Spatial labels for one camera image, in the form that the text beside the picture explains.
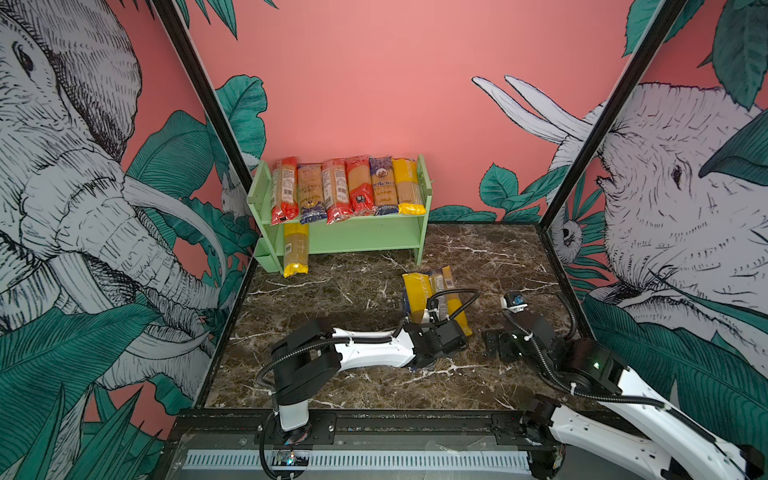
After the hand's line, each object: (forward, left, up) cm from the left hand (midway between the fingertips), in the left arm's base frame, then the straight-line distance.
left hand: (439, 335), depth 83 cm
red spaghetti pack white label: (+37, +29, +23) cm, 53 cm away
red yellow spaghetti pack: (+39, +22, +24) cm, 50 cm away
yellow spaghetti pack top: (+42, +7, +21) cm, 48 cm away
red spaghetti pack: (+36, +44, +24) cm, 61 cm away
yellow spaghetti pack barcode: (+24, +42, +8) cm, 49 cm away
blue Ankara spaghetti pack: (+39, +14, +22) cm, 47 cm away
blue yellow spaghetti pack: (+30, +35, +23) cm, 52 cm away
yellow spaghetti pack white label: (+1, -2, +17) cm, 17 cm away
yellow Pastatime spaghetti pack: (+17, +4, -2) cm, 18 cm away
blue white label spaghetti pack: (+3, +1, +15) cm, 15 cm away
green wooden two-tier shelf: (+33, +11, +7) cm, 35 cm away
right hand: (-4, -11, +13) cm, 18 cm away
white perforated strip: (-28, +20, -7) cm, 35 cm away
